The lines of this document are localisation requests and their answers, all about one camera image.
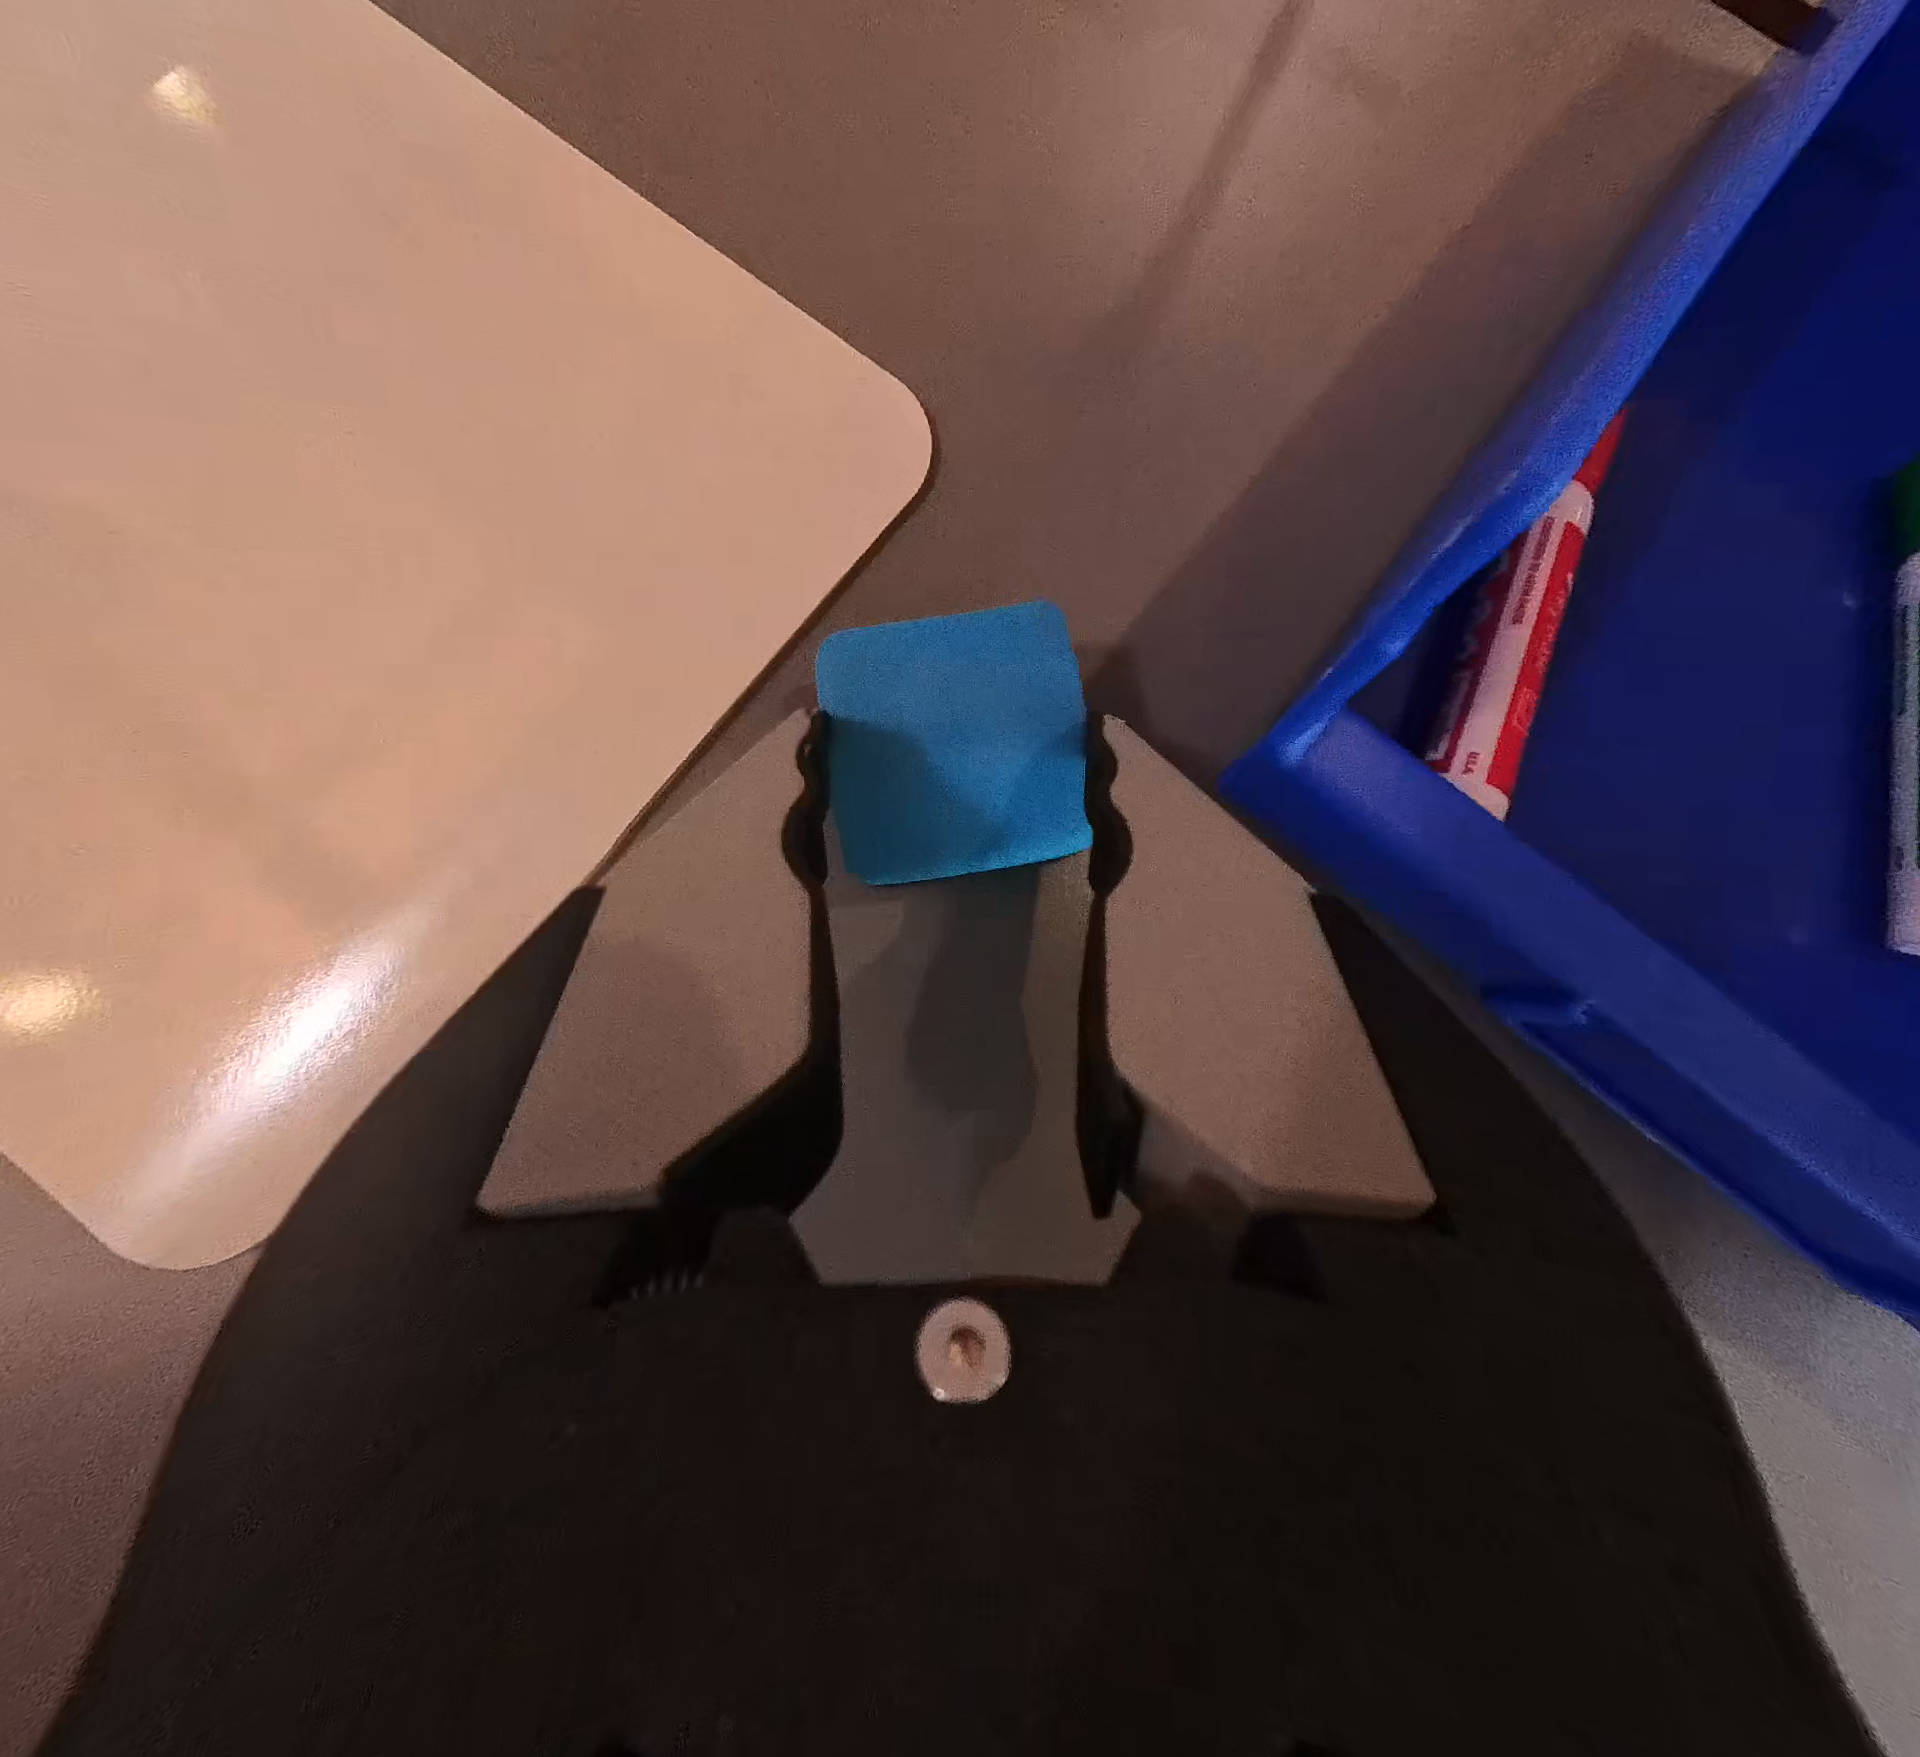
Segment blue whiteboard eraser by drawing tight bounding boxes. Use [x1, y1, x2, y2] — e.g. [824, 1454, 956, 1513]
[814, 598, 1092, 884]

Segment white whiteboard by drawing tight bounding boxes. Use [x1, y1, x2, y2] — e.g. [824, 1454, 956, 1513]
[0, 0, 935, 1274]

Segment red dry erase marker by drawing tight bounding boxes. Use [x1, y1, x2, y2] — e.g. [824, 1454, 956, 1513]
[1416, 406, 1629, 821]

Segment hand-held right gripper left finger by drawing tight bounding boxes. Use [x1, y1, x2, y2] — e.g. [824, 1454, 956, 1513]
[472, 707, 842, 1226]

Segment blue plastic bin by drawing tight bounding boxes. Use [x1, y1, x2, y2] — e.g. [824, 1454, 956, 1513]
[1218, 0, 1920, 1331]

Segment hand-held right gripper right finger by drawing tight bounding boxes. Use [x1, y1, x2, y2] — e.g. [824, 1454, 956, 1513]
[1076, 715, 1442, 1226]

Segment green dry erase marker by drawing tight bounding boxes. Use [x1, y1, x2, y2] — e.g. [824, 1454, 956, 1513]
[1874, 459, 1920, 957]

